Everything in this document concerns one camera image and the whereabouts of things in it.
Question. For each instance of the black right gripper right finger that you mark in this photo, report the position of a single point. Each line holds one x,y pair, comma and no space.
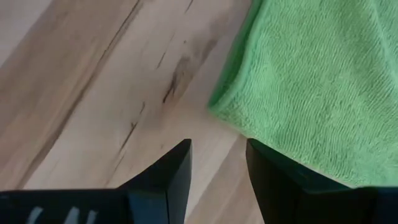
295,199

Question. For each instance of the bright green microfiber towel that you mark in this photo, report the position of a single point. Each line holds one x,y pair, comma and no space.
311,93

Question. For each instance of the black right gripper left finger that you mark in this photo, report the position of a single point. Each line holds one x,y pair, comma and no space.
149,199

